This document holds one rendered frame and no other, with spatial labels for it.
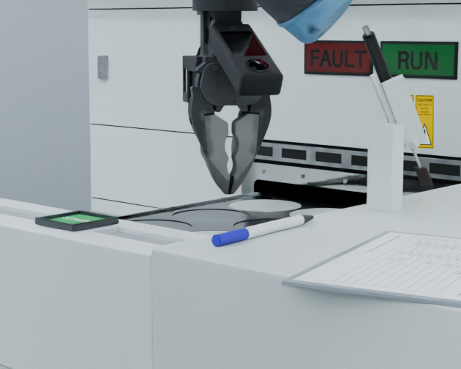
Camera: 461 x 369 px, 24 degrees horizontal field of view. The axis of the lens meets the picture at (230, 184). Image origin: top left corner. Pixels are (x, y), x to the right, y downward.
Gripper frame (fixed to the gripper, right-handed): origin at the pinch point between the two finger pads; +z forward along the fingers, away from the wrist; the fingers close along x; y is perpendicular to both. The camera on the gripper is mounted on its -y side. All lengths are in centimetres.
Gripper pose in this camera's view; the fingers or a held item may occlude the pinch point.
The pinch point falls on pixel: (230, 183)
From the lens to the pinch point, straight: 116.7
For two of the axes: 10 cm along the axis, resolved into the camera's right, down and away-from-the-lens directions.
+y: -2.9, -1.4, 9.5
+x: -9.6, 0.4, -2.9
